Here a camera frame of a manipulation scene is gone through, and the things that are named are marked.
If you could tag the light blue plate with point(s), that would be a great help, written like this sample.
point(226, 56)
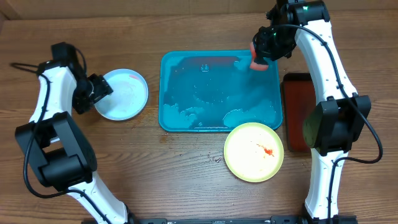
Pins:
point(129, 96)

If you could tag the yellow plate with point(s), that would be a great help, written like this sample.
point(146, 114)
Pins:
point(253, 152)

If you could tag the dark red black-rimmed tray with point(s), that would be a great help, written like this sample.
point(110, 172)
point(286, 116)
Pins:
point(299, 102)

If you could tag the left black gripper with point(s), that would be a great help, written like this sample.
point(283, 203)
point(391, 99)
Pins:
point(104, 90)

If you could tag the teal plastic tray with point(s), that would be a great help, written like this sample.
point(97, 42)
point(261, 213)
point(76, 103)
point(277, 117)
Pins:
point(216, 91)

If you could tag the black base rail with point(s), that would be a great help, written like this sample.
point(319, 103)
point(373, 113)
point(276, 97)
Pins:
point(276, 219)

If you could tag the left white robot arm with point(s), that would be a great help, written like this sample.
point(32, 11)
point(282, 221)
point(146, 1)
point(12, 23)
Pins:
point(58, 159)

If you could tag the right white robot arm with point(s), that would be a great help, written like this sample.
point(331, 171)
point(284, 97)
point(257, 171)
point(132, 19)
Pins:
point(340, 113)

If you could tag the red sponge with dark scourer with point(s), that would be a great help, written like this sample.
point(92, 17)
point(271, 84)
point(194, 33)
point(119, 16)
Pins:
point(254, 65)

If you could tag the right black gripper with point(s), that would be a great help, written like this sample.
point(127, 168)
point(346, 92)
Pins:
point(265, 51)

